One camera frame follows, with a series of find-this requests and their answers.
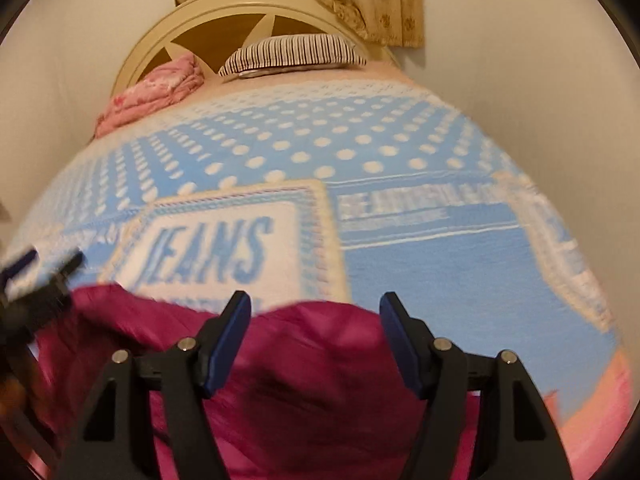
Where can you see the cream wooden headboard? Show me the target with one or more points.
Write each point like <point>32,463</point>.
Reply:
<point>213,29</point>

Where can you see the striped grey pillow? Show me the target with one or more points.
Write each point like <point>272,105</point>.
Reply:
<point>292,52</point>

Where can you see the folded pink blanket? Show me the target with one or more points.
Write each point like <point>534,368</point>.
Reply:
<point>168,84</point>

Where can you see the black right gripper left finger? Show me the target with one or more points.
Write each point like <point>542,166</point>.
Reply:
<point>114,437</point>

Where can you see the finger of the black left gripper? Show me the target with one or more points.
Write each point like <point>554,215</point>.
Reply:
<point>58,279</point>

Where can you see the blue pink printed bedspread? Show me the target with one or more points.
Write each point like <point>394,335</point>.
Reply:
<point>342,185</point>

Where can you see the magenta quilted down jacket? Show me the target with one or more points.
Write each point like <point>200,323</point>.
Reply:
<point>314,392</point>

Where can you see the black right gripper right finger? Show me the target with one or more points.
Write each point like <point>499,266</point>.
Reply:
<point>484,418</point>

